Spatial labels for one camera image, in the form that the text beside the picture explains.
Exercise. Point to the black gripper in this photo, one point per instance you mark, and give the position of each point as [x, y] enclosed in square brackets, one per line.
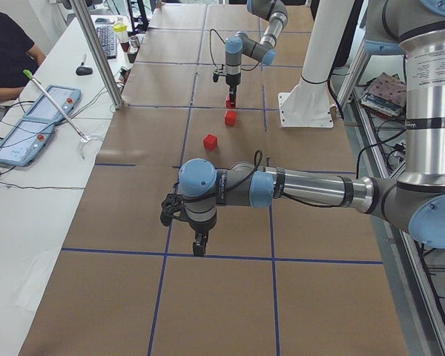
[200, 229]
[232, 80]

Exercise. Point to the red block from side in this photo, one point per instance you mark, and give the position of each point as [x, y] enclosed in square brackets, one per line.
[230, 102]

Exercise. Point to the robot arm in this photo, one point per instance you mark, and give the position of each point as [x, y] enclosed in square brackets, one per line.
[240, 44]
[414, 202]

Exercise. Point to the red block middle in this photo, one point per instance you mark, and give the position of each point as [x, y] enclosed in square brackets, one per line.
[230, 118]

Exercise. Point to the red block tilted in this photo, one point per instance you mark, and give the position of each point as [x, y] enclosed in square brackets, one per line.
[210, 142]

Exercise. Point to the metal cup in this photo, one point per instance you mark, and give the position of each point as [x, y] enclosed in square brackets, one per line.
[134, 42]

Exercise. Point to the yellow lid bottle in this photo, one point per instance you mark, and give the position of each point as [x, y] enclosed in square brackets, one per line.
[120, 28]

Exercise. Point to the black keyboard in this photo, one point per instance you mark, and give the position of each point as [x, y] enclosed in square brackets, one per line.
[108, 40]

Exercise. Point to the black computer mouse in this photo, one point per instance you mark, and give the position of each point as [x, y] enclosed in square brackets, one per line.
[83, 71]

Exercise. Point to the far teach pendant tablet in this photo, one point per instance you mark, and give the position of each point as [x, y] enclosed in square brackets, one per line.
[42, 110]

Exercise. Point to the teach pendant tablet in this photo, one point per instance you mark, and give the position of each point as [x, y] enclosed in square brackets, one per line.
[42, 110]
[24, 142]

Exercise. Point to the near teach pendant tablet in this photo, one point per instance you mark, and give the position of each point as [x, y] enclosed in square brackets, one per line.
[24, 142]

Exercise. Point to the green tipped metal rod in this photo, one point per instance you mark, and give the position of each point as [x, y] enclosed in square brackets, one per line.
[29, 75]

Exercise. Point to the person in black shirt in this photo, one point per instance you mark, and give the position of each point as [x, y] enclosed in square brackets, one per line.
[18, 52]

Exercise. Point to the white camera mast base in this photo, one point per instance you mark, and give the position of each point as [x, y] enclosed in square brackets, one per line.
[307, 105]

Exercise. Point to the aluminium frame post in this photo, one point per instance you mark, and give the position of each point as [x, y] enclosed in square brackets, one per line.
[81, 11]

